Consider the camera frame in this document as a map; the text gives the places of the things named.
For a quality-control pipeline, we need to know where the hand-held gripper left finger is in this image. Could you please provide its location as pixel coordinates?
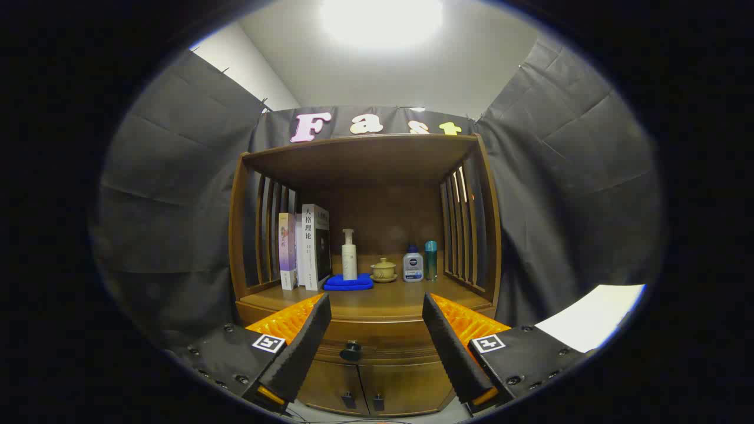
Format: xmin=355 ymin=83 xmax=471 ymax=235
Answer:
xmin=171 ymin=293 xmax=332 ymax=415

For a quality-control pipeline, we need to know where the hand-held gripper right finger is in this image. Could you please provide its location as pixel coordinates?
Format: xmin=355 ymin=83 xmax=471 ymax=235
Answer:
xmin=422 ymin=293 xmax=596 ymax=416

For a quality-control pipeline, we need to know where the wooden drawer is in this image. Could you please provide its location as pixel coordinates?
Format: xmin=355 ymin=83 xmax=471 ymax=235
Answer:
xmin=315 ymin=323 xmax=442 ymax=365

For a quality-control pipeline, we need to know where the wooden cabinet door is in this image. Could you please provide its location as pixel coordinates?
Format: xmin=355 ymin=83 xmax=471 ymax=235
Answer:
xmin=297 ymin=360 xmax=369 ymax=416
xmin=358 ymin=360 xmax=457 ymax=417

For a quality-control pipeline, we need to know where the wooden countertop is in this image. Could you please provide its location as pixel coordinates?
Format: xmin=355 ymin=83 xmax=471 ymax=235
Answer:
xmin=240 ymin=276 xmax=494 ymax=322

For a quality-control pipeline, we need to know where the wooden cabinet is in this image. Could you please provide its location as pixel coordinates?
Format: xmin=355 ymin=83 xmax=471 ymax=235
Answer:
xmin=229 ymin=133 xmax=502 ymax=418

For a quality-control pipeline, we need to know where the blue folded towel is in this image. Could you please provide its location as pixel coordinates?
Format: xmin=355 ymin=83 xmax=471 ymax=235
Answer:
xmin=323 ymin=273 xmax=375 ymax=292

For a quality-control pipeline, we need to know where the white bottle with blue cap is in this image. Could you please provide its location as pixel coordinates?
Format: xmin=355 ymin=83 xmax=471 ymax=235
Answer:
xmin=403 ymin=244 xmax=424 ymax=283

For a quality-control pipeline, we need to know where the thin white book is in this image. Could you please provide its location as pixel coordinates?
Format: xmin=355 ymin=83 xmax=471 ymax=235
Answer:
xmin=295 ymin=213 xmax=305 ymax=287

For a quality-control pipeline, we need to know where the white pump bottle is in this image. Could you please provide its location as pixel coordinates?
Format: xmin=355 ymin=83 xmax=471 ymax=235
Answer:
xmin=342 ymin=228 xmax=358 ymax=281

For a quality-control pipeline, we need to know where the thick white and black book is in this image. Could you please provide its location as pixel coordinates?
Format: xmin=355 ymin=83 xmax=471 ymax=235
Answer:
xmin=301 ymin=204 xmax=332 ymax=292

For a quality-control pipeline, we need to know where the yellow lidded ceramic teacup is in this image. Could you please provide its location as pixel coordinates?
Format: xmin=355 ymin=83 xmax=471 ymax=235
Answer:
xmin=370 ymin=257 xmax=399 ymax=284

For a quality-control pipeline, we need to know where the purple book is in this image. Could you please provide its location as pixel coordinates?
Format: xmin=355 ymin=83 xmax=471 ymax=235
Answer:
xmin=278 ymin=213 xmax=298 ymax=290

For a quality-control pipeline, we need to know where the white box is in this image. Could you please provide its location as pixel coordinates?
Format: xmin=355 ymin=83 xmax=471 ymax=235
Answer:
xmin=534 ymin=284 xmax=646 ymax=354

